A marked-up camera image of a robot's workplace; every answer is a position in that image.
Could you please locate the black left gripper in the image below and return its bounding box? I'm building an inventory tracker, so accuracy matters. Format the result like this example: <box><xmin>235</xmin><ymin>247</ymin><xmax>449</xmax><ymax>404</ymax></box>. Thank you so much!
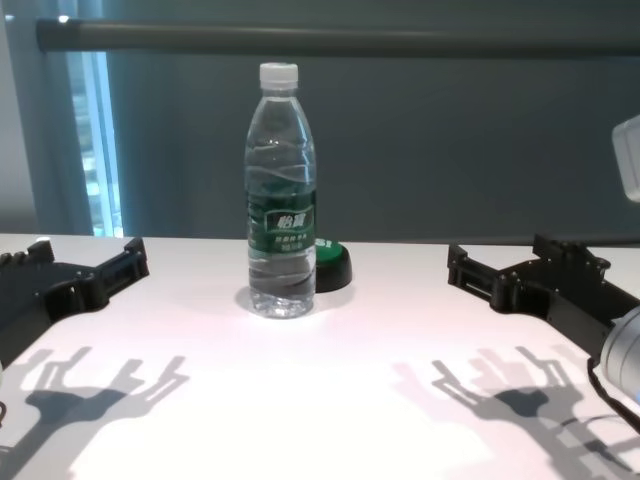
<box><xmin>0</xmin><ymin>237</ymin><xmax>152</xmax><ymax>370</ymax></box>

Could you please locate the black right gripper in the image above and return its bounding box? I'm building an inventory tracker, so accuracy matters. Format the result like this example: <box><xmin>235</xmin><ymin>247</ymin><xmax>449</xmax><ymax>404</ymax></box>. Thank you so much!
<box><xmin>446</xmin><ymin>232</ymin><xmax>640</xmax><ymax>362</ymax></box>

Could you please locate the clear water bottle green label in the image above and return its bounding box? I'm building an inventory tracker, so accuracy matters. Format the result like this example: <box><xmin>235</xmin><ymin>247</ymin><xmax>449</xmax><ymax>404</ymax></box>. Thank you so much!
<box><xmin>244</xmin><ymin>62</ymin><xmax>320</xmax><ymax>319</ymax></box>

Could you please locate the window glass strip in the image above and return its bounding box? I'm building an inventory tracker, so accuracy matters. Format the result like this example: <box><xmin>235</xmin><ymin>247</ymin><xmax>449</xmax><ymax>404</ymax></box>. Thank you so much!
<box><xmin>64</xmin><ymin>49</ymin><xmax>125</xmax><ymax>239</ymax></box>

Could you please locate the green button black base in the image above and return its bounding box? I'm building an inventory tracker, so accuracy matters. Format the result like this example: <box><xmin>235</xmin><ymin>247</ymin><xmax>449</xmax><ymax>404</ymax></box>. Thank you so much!
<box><xmin>313</xmin><ymin>235</ymin><xmax>354</xmax><ymax>294</ymax></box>

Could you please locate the thick grey metal handrail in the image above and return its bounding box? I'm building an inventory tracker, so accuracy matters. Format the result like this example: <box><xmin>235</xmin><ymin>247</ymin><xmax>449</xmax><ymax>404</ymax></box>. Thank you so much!
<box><xmin>35</xmin><ymin>18</ymin><xmax>640</xmax><ymax>57</ymax></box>

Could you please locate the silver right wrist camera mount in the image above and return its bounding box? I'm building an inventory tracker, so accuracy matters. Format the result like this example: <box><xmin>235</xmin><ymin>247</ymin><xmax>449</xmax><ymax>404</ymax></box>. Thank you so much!
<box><xmin>611</xmin><ymin>114</ymin><xmax>640</xmax><ymax>204</ymax></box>

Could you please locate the thin right arm cable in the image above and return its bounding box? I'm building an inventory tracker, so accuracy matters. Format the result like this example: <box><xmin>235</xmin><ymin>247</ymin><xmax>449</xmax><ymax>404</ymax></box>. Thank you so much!
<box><xmin>585</xmin><ymin>355</ymin><xmax>640</xmax><ymax>426</ymax></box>

